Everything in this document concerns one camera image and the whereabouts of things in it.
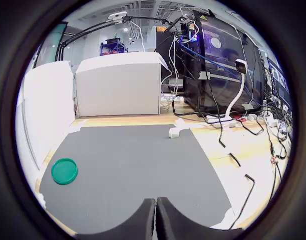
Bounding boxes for black monitor back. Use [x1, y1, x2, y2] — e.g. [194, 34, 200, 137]
[155, 37, 186, 76]

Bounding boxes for round green lid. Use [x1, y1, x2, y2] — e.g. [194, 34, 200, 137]
[51, 157, 78, 186]

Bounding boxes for white box partition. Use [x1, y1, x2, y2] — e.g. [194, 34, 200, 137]
[75, 51, 169, 118]

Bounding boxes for small red device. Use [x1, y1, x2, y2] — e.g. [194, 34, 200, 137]
[230, 112, 247, 123]

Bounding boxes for white overhead camera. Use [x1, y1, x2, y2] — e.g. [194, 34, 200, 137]
[107, 11, 127, 21]

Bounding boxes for black computer tower case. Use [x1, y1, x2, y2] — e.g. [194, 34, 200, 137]
[184, 9, 266, 113]

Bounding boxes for long black camera cable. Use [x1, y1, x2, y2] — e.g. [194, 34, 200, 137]
[219, 117, 255, 231]

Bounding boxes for white gooseneck camera stand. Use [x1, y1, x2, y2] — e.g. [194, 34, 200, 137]
[207, 57, 248, 125]

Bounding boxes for dark grey mat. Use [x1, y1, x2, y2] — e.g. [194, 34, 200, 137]
[39, 124, 235, 235]

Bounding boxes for black computer monitors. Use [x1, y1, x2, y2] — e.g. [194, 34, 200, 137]
[266, 57, 291, 101]

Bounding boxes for blue metal shelf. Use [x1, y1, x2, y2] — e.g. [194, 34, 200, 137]
[100, 37, 128, 56]

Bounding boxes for white tape piece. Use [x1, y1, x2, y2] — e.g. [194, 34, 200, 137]
[67, 124, 81, 135]
[224, 208, 235, 224]
[174, 118, 191, 131]
[35, 191, 47, 210]

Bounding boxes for white partition board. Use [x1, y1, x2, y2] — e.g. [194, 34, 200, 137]
[15, 60, 76, 171]

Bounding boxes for large dark wall screen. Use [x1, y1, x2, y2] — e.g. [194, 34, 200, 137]
[34, 21, 68, 68]

